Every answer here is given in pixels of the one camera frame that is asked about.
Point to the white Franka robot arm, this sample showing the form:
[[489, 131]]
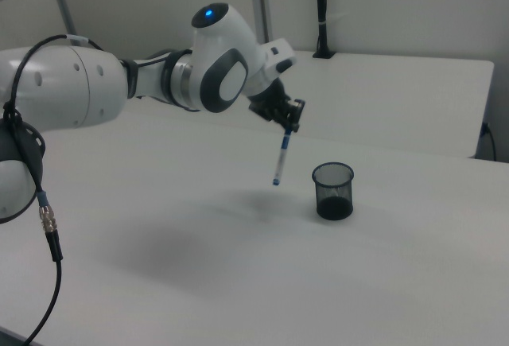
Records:
[[59, 83]]

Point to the white desk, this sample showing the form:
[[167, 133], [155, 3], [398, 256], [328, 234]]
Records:
[[378, 99]]

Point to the black mesh pen cup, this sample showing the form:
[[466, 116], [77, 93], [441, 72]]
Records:
[[334, 203]]

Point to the black clamped pole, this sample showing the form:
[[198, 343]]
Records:
[[323, 4]]

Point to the blue and white marker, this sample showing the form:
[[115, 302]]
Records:
[[281, 159]]

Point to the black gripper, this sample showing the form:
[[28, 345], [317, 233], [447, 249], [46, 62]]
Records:
[[270, 103]]

